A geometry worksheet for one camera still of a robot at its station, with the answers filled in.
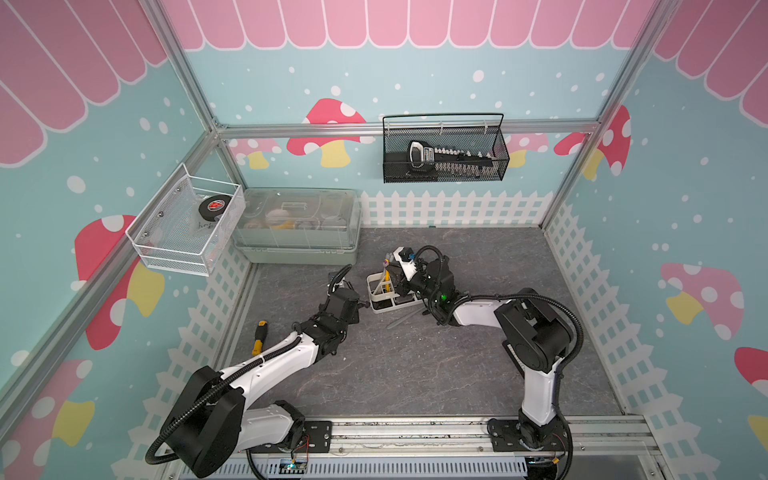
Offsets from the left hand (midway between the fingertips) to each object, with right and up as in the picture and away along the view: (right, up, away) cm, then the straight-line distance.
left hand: (345, 304), depth 88 cm
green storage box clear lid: (-18, +24, +12) cm, 32 cm away
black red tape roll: (-34, +27, -9) cm, 44 cm away
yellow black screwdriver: (-26, -10, +2) cm, 28 cm away
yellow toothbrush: (+12, +12, 0) cm, 17 cm away
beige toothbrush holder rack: (+11, +1, +3) cm, 11 cm away
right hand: (+12, +11, +2) cm, 17 cm away
